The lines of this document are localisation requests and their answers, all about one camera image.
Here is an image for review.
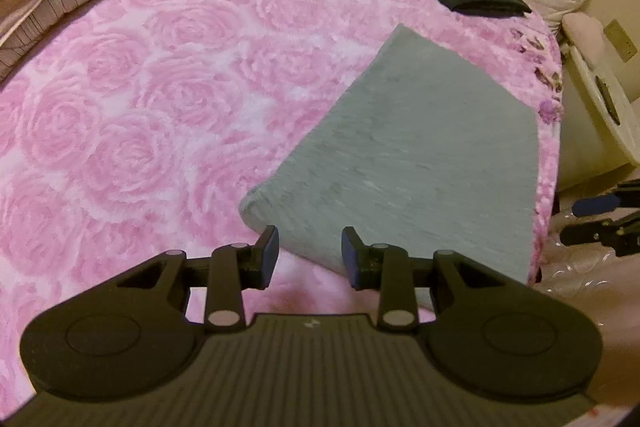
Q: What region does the wall outlet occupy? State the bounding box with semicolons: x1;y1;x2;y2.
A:
604;19;639;64

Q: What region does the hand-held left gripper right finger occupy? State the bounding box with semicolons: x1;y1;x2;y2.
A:
341;227;506;333

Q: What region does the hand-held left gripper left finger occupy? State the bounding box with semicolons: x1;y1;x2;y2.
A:
113;225;280;333

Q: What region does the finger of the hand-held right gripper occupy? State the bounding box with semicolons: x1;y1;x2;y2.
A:
571;180;640;217
559;212;640;258

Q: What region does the cream bedside cabinet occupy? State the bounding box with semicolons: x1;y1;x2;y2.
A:
562;13;640;168

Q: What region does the cream bed side panel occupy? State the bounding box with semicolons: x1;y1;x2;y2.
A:
552;52;632;194

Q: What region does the pink rose blanket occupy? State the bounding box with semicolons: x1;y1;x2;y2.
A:
0;0;565;408

